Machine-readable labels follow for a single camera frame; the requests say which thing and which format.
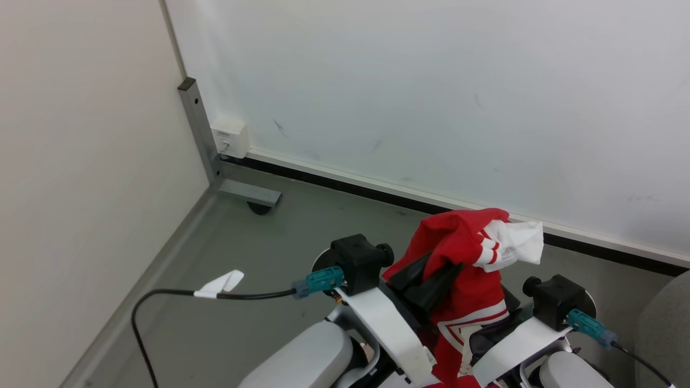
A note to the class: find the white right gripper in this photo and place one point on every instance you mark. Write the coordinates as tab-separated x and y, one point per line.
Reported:
517	347

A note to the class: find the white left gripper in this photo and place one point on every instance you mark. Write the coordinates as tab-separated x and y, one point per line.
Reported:
388	328

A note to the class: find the red and white garment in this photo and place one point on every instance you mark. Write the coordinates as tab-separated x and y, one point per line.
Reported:
469	285

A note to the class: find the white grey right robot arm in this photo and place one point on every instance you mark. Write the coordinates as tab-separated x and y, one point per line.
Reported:
571	374

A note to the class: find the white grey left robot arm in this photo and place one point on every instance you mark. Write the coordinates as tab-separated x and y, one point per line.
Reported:
302	355

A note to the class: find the grey fabric sofa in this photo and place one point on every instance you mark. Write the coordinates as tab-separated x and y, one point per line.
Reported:
666	334

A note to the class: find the black caster wheel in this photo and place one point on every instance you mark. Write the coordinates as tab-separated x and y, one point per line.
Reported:
260	208

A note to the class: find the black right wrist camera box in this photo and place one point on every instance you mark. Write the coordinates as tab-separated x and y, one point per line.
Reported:
555	299

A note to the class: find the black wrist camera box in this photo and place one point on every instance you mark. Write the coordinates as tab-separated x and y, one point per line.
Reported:
555	299
358	261

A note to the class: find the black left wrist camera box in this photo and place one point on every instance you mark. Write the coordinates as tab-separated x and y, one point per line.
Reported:
358	261

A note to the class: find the white wall socket box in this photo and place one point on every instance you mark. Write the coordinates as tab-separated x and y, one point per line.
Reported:
232	137

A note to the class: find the grey metal partition post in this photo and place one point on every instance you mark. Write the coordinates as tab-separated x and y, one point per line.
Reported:
202	129

